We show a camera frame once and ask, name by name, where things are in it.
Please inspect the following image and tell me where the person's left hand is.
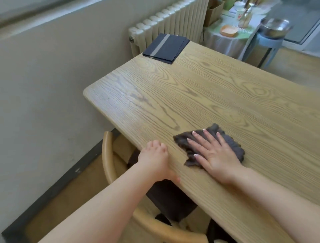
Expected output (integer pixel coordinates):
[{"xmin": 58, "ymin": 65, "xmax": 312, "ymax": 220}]
[{"xmin": 136, "ymin": 140, "xmax": 181, "ymax": 185}]

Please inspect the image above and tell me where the person's right hand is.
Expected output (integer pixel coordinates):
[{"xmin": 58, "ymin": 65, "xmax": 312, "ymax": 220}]
[{"xmin": 186, "ymin": 129, "xmax": 247, "ymax": 186}]

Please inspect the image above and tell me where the dark grey cleaning cloth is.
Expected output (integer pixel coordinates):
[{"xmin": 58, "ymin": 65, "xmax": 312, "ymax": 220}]
[{"xmin": 173, "ymin": 123, "xmax": 246, "ymax": 168}]

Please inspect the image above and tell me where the person's right forearm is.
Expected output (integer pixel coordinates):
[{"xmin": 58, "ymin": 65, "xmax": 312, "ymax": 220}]
[{"xmin": 226, "ymin": 166, "xmax": 320, "ymax": 243}]

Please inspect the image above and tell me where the person's left forearm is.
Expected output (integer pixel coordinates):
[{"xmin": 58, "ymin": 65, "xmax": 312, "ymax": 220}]
[{"xmin": 37, "ymin": 162, "xmax": 151, "ymax": 243}]

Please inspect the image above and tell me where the black fabric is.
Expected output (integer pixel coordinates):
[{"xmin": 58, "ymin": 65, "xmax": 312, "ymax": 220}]
[{"xmin": 127, "ymin": 150, "xmax": 198, "ymax": 224}]

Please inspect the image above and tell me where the light wooden chair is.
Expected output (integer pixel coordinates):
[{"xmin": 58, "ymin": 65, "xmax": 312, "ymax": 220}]
[{"xmin": 101, "ymin": 131, "xmax": 209, "ymax": 243}]

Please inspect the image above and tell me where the small table with white cloth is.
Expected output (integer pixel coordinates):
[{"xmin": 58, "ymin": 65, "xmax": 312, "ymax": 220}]
[{"xmin": 203, "ymin": 10, "xmax": 266, "ymax": 62}]

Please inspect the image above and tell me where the folded navy grey-striped placemat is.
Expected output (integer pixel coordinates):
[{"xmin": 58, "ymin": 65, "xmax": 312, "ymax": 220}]
[{"xmin": 142, "ymin": 33, "xmax": 191, "ymax": 65}]

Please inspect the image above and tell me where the pale blue round stool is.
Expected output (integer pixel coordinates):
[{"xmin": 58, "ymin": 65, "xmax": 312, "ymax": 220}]
[{"xmin": 241, "ymin": 33, "xmax": 284, "ymax": 69}]

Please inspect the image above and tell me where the orange shallow dish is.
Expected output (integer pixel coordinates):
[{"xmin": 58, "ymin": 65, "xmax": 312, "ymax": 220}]
[{"xmin": 220, "ymin": 25, "xmax": 239, "ymax": 38}]

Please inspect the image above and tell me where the white radiator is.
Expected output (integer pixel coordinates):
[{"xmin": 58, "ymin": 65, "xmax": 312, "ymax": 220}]
[{"xmin": 128, "ymin": 0, "xmax": 209, "ymax": 58}]

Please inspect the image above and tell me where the steel mixing bowl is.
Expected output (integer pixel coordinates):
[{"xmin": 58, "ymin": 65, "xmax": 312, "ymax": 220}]
[{"xmin": 257, "ymin": 18, "xmax": 293, "ymax": 39}]

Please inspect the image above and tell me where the brown cardboard box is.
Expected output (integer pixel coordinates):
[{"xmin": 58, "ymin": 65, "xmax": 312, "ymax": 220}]
[{"xmin": 203, "ymin": 0, "xmax": 226, "ymax": 28}]

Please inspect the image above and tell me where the white jar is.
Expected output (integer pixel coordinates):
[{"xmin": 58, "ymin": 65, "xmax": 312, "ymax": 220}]
[{"xmin": 233, "ymin": 2, "xmax": 247, "ymax": 20}]

